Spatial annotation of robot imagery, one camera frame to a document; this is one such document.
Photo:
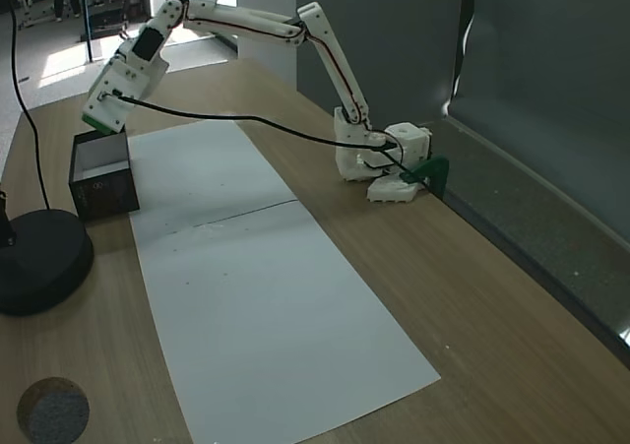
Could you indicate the green cube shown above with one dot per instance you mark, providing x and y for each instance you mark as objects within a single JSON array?
[{"x": 101, "y": 125}]

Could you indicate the dark open cardboard box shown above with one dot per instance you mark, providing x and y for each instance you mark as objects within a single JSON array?
[{"x": 103, "y": 188}]

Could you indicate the white paper sheet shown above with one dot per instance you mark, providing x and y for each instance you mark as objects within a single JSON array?
[
  {"x": 275, "y": 316},
  {"x": 207, "y": 173}
]

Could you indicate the black round stand base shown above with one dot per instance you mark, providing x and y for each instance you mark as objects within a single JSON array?
[{"x": 39, "y": 262}]

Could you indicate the green table clamp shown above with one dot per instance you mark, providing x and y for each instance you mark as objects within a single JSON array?
[{"x": 433, "y": 171}]

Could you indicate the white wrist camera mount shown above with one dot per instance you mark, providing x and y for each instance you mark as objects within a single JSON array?
[{"x": 118, "y": 104}]

